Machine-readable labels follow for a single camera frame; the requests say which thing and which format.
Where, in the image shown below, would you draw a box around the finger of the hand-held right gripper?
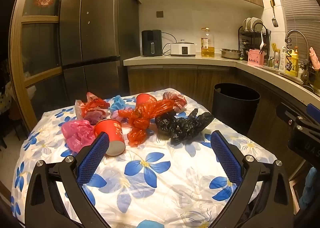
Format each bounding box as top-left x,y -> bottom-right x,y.
307,103 -> 320,118
276,102 -> 320,135

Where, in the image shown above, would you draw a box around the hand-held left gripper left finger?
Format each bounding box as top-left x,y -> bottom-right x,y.
24,132 -> 110,228

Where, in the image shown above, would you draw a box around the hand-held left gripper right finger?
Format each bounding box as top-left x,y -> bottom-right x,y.
210,130 -> 295,228

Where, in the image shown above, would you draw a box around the pink plastic bag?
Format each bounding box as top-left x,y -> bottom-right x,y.
61,120 -> 97,153

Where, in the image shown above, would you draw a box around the lilac plastic bag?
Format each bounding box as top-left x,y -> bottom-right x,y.
84,112 -> 107,126

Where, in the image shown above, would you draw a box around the black trash bin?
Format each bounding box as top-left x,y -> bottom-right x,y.
212,83 -> 260,136

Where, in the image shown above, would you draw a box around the person's right hand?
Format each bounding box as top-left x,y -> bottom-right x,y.
299,167 -> 318,210

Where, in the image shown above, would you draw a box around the red paper cup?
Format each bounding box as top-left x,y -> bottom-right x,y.
136,94 -> 158,112
94,118 -> 126,156

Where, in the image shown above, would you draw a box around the yellow detergent bottle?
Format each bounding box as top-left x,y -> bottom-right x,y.
287,47 -> 299,77

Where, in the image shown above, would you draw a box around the pink rubber glove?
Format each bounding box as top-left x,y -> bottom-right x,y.
309,47 -> 320,70

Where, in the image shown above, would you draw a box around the red and white plastic bag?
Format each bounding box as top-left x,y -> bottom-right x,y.
162,92 -> 188,113
74,92 -> 111,120

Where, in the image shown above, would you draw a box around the white bottle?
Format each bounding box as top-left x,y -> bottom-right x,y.
279,46 -> 287,71

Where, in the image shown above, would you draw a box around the black plastic bag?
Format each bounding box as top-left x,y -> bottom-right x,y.
155,108 -> 215,146

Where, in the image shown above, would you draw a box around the red knotted plastic bag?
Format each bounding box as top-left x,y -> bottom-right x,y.
118,99 -> 175,147

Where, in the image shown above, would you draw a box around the pink utensil holder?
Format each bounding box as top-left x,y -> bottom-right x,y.
247,49 -> 266,66

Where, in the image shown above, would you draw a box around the blue floral tablecloth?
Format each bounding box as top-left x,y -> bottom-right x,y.
10,88 -> 278,228

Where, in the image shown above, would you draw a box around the steel kitchen faucet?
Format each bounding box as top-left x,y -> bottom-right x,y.
285,30 -> 310,86

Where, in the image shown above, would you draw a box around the black dish rack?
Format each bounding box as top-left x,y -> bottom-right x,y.
238,24 -> 272,60

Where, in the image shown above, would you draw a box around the metal slotted spatula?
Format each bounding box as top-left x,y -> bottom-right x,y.
270,0 -> 279,28

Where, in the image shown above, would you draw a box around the wooden base cabinets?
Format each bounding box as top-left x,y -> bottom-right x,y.
127,65 -> 320,181

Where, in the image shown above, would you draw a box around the grey window blind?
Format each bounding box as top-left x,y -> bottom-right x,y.
271,0 -> 320,52

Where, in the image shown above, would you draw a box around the cooking oil bottle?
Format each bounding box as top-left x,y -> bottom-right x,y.
201,27 -> 215,58

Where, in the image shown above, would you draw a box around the polka dot tablecloth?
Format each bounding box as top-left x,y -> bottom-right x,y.
0,82 -> 12,118

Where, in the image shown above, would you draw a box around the beige kitchen countertop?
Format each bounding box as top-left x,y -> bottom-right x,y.
123,53 -> 320,108

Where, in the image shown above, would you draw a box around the grey refrigerator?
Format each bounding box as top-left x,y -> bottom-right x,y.
59,0 -> 140,108

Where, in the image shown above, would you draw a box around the black air fryer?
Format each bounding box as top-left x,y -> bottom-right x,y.
141,30 -> 162,57

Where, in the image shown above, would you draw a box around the wooden glass panel door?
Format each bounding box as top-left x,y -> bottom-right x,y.
10,0 -> 83,131

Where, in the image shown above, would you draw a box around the black spiral wire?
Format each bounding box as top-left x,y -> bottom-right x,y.
285,38 -> 297,72

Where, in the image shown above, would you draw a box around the black power cable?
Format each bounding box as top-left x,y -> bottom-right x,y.
161,32 -> 178,56

